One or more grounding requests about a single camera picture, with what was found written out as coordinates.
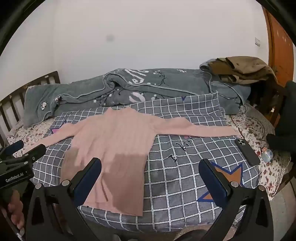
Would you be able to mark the small clear bottle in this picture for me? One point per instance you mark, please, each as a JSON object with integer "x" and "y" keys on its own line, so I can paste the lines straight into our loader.
{"x": 267, "y": 155}

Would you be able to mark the orange wooden door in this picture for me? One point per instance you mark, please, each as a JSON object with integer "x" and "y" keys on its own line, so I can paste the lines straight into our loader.
{"x": 279, "y": 46}

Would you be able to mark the white wall switch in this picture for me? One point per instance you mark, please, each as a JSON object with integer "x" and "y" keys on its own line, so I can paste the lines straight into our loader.
{"x": 257, "y": 41}

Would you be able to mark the dark wooden headboard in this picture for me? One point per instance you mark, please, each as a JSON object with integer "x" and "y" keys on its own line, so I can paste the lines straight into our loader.
{"x": 46, "y": 78}

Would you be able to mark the grey-green floral quilt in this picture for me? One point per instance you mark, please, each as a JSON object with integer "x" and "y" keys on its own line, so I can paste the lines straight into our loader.
{"x": 161, "y": 85}

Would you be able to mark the dark wooden chair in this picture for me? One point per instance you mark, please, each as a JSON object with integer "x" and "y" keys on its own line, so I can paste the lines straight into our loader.
{"x": 263, "y": 92}

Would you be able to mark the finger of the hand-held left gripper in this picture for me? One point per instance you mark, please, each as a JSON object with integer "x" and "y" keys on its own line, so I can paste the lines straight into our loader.
{"x": 34, "y": 151}
{"x": 13, "y": 147}

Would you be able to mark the black garment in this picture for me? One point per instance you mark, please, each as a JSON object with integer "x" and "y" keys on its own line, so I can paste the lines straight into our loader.
{"x": 288, "y": 111}

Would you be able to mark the grey checked star-print sheet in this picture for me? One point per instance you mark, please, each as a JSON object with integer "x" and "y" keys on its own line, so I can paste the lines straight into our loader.
{"x": 185, "y": 197}

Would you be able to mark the brown clothes pile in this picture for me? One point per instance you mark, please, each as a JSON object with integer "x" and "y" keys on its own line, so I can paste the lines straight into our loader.
{"x": 242, "y": 67}

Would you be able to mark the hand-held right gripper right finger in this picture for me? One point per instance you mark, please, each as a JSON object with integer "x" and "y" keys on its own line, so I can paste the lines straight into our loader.
{"x": 211, "y": 176}

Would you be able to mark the person's left hand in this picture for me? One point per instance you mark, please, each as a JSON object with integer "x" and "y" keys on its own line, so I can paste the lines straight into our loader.
{"x": 15, "y": 208}

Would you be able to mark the floral bed sheet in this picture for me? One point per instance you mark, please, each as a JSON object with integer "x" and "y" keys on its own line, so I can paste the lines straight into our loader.
{"x": 252, "y": 132}

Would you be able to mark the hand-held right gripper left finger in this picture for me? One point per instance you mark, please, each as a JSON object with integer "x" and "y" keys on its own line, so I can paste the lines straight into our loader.
{"x": 89, "y": 178}

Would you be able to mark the black smartphone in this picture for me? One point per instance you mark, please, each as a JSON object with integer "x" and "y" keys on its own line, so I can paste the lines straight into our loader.
{"x": 247, "y": 151}

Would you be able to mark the pink knitted sweater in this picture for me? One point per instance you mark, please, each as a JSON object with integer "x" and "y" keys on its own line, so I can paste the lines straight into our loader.
{"x": 111, "y": 139}

